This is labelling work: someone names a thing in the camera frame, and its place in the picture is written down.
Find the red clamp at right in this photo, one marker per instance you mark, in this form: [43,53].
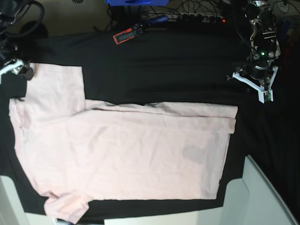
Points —
[287,50]

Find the pink T-shirt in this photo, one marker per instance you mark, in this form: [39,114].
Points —
[75,150]

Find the black table cloth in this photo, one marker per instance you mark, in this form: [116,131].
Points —
[187,66]

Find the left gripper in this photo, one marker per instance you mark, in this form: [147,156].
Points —
[258,75]

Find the red black blue clamp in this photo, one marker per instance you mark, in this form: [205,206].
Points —
[138,29]

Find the black power strip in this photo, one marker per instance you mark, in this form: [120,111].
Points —
[200,18]

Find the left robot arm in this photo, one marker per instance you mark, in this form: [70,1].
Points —
[263,42]

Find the white cabinet left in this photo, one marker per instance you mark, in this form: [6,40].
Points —
[11,210]

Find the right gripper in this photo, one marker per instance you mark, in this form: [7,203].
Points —
[17,66]

